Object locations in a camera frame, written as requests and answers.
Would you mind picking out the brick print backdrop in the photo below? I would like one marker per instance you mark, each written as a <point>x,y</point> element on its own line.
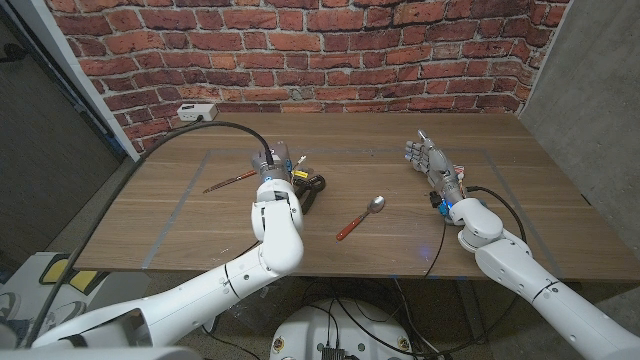
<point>320,50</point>

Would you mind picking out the white grey sneaker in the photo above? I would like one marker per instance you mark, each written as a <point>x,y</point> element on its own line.
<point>65,312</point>
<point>10,305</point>

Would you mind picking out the dark perforated panel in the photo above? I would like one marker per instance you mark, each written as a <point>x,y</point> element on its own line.
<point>45,150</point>

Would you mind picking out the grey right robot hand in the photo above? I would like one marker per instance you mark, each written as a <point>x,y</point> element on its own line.
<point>440,165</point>

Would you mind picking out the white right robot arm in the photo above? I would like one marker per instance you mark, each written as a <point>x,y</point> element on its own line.
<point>525,280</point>

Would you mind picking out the round white robot base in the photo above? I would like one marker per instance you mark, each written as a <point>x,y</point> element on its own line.
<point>310,330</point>

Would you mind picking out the white mat with yellow patches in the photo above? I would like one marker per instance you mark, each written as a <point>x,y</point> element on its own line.
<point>115,287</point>

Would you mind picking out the dark table leg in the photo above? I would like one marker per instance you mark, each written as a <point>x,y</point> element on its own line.
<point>472,310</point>

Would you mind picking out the white frame post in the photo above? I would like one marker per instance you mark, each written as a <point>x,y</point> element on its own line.
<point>65,65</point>

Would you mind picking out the small red white box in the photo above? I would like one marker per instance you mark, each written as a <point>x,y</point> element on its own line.
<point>459,172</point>

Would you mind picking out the white power strip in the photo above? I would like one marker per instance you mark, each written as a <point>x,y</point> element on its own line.
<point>196,111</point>

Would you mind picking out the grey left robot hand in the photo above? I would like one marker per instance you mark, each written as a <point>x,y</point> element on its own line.
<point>272,162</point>

